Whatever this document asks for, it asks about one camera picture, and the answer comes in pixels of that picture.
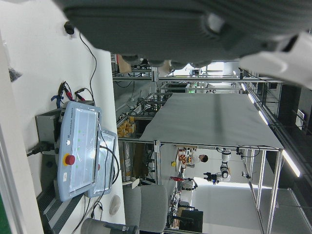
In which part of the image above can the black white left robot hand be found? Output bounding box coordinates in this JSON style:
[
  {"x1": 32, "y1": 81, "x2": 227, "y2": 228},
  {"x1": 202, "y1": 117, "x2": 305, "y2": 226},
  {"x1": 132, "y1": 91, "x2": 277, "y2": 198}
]
[{"x1": 52, "y1": 0, "x2": 312, "y2": 90}]

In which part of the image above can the white robot arm black gripper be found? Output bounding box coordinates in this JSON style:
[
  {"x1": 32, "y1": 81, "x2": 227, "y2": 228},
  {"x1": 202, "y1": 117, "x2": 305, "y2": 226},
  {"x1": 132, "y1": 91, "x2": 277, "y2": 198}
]
[{"x1": 204, "y1": 147, "x2": 232, "y2": 185}]

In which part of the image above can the brown cardboard box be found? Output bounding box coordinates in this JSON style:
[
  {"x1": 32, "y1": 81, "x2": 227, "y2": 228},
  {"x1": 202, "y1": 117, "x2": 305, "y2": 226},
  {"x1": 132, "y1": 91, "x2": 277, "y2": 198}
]
[{"x1": 117, "y1": 55, "x2": 132, "y2": 74}]

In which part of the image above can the grey power supply box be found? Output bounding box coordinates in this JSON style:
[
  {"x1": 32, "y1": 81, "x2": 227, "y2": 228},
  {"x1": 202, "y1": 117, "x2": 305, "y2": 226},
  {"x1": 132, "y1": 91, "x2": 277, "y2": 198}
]
[{"x1": 35, "y1": 109, "x2": 64, "y2": 156}]

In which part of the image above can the black alligator clip lead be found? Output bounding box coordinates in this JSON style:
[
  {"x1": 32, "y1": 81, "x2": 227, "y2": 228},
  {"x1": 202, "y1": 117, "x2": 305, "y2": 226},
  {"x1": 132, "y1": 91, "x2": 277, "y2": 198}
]
[{"x1": 74, "y1": 87, "x2": 95, "y2": 102}]

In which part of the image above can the yellow parts shelf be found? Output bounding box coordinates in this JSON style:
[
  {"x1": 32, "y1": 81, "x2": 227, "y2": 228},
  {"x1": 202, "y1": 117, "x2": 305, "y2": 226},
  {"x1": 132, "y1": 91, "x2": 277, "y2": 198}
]
[{"x1": 117, "y1": 116, "x2": 136, "y2": 137}]

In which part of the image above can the large grey panel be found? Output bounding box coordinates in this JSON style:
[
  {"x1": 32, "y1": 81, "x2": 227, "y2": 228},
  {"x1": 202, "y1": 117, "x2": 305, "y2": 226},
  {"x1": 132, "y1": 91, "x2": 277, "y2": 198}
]
[{"x1": 140, "y1": 94, "x2": 285, "y2": 150}]

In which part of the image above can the red alligator clip lead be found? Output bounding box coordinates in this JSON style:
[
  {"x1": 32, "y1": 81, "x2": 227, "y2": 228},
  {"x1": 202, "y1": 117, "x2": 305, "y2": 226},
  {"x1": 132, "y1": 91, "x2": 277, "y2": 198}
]
[{"x1": 58, "y1": 81, "x2": 75, "y2": 101}]

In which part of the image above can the blue-grey teach pendant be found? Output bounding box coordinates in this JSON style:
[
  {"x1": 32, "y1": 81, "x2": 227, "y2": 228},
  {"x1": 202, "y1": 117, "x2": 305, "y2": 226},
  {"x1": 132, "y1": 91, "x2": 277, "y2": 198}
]
[
  {"x1": 56, "y1": 100, "x2": 102, "y2": 202},
  {"x1": 87, "y1": 128, "x2": 118, "y2": 198}
]

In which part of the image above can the person with dark hair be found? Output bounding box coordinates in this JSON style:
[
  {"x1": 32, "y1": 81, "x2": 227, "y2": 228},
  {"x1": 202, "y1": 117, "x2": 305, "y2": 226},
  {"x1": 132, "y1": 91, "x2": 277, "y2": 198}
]
[{"x1": 189, "y1": 148, "x2": 209, "y2": 169}]

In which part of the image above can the grey office chair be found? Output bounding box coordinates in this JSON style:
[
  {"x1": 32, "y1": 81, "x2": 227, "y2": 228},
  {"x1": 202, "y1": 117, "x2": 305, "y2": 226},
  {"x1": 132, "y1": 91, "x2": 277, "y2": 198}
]
[{"x1": 140, "y1": 184, "x2": 169, "y2": 232}]

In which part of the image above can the white grey computer mouse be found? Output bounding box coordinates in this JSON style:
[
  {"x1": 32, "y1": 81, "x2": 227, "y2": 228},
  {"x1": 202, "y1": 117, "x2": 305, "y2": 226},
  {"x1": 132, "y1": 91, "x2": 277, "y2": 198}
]
[{"x1": 109, "y1": 194, "x2": 122, "y2": 215}]

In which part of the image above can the ceiling light strip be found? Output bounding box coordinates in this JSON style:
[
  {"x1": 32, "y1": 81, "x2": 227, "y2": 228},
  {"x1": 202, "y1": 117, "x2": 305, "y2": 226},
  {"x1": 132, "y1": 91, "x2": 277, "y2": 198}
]
[{"x1": 282, "y1": 149, "x2": 301, "y2": 177}]

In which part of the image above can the black cabinet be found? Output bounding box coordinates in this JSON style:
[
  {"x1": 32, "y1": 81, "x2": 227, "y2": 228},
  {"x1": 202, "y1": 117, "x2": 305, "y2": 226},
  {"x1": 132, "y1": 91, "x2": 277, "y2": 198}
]
[{"x1": 179, "y1": 209, "x2": 204, "y2": 234}]

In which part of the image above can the grey cylinder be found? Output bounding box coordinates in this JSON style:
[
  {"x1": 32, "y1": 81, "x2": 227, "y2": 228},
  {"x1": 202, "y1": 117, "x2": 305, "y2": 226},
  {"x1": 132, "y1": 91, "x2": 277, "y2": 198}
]
[{"x1": 80, "y1": 217, "x2": 140, "y2": 234}]

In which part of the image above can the green conveyor belt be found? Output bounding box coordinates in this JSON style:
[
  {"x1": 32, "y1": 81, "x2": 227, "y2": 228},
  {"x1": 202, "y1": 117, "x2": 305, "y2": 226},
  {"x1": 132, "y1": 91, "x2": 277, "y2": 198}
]
[
  {"x1": 0, "y1": 195, "x2": 12, "y2": 234},
  {"x1": 0, "y1": 117, "x2": 29, "y2": 234}
]

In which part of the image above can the black cable with round plug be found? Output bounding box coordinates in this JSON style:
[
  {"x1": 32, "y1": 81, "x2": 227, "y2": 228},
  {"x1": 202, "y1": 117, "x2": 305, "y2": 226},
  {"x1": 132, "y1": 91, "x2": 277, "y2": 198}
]
[{"x1": 63, "y1": 21, "x2": 97, "y2": 103}]

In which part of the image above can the aluminium frame cage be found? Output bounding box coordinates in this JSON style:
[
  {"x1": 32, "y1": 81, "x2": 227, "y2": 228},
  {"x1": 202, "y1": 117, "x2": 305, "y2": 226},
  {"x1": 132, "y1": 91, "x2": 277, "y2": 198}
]
[{"x1": 113, "y1": 68, "x2": 305, "y2": 234}]

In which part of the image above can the black power cable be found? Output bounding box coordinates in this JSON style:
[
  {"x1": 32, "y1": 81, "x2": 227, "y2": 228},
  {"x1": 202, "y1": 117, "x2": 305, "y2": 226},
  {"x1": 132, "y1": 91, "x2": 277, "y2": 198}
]
[{"x1": 26, "y1": 141, "x2": 58, "y2": 156}]

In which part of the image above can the ribbed cable duct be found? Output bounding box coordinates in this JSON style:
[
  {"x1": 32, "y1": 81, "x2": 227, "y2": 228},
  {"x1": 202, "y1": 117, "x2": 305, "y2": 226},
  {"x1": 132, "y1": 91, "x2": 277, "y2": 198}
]
[{"x1": 36, "y1": 187, "x2": 86, "y2": 234}]

